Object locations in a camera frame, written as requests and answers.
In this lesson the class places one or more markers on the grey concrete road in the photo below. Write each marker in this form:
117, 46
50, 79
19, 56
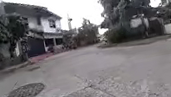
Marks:
110, 63

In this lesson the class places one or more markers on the large dark tree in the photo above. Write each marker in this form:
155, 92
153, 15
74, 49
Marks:
123, 4

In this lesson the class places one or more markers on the green bush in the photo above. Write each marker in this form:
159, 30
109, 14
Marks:
115, 35

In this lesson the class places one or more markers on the tree beside house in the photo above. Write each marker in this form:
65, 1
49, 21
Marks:
1, 32

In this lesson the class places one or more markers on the round manhole cover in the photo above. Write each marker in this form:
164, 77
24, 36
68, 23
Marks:
25, 92

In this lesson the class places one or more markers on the distant trees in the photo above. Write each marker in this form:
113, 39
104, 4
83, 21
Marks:
86, 34

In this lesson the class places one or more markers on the white two-storey house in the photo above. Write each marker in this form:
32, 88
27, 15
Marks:
43, 28

